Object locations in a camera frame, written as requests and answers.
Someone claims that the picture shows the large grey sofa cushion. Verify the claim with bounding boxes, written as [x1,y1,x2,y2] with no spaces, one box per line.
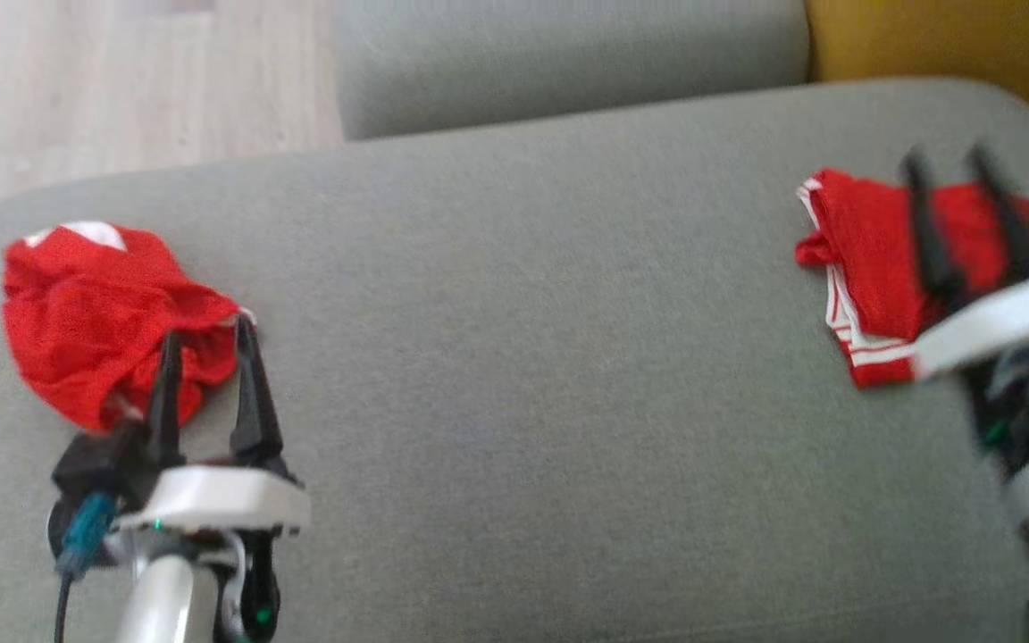
[0,79,1029,643]

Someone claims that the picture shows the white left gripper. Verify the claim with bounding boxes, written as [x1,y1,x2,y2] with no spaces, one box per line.
[114,314,312,537]

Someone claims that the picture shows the red jersey with white stripes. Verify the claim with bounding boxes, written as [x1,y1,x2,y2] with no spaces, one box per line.
[794,168,1029,388]

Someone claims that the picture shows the red shorts with white hems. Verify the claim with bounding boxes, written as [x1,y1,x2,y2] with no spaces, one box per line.
[2,221,255,431]

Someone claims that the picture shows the grey sofa back cushion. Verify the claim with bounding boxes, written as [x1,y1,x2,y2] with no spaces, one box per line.
[336,0,812,141]

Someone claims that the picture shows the black cable with blue connector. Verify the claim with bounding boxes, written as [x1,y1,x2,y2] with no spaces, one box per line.
[52,491,120,643]

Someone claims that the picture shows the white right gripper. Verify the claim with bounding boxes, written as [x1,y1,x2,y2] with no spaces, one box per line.
[899,143,1029,377]

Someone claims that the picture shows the yellow sofa backrest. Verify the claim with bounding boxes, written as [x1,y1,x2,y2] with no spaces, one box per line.
[805,0,1029,115]

